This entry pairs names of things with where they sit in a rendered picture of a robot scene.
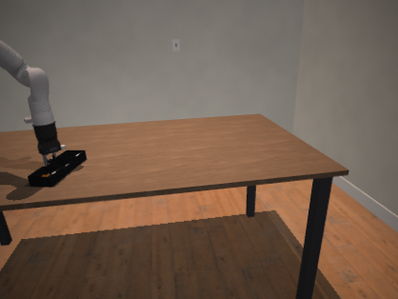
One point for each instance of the black three-compartment bin rack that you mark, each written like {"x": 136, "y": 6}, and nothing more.
{"x": 58, "y": 169}

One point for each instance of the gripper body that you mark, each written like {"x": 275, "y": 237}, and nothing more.
{"x": 45, "y": 131}

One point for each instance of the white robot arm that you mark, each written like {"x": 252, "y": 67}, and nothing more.
{"x": 33, "y": 78}

